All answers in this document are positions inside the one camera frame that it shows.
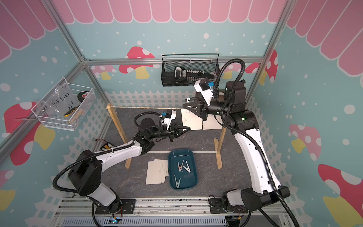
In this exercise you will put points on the yellow black utility knife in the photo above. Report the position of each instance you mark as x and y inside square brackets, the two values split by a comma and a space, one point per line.
[70, 112]

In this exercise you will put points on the white wire wall basket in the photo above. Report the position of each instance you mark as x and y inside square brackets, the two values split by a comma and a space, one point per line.
[50, 118]

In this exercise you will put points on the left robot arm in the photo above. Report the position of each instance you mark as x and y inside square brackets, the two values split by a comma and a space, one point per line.
[83, 177]

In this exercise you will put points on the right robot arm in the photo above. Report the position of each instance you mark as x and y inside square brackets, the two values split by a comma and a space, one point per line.
[265, 187]

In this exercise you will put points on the black yellow small device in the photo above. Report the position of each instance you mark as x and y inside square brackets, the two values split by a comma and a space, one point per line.
[106, 146]

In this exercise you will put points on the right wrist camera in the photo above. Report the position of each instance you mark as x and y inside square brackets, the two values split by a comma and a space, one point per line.
[205, 87]

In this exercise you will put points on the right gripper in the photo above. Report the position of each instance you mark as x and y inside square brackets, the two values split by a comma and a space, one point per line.
[204, 114]

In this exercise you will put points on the green clothespin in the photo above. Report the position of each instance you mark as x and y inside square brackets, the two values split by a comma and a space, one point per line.
[177, 182]

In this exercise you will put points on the teal plastic tray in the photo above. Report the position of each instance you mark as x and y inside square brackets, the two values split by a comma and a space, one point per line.
[188, 180]

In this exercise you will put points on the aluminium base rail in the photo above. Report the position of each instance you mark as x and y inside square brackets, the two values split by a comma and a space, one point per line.
[154, 212]

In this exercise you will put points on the black socket tool set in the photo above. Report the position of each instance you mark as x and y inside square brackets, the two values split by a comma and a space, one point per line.
[189, 76]

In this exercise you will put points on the wooden drying rack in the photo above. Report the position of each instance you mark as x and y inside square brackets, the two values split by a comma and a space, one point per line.
[217, 142]

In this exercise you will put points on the black mesh wall basket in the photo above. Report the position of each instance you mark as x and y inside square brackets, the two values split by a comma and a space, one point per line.
[199, 62]

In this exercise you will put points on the clear plastic bag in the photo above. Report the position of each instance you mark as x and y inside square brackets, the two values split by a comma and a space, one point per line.
[61, 99]

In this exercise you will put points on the black tape roll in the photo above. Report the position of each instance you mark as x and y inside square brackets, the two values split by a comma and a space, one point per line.
[81, 96]

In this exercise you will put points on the white clothespin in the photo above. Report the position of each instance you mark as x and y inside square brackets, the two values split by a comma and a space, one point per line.
[186, 167]

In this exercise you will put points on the pink clothespin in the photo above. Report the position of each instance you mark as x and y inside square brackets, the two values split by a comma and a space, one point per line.
[180, 166]

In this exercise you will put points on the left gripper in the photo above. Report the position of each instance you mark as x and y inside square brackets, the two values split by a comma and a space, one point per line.
[174, 131]

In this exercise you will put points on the white postcard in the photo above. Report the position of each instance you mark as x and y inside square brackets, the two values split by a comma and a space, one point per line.
[191, 120]
[154, 173]
[211, 124]
[158, 171]
[164, 166]

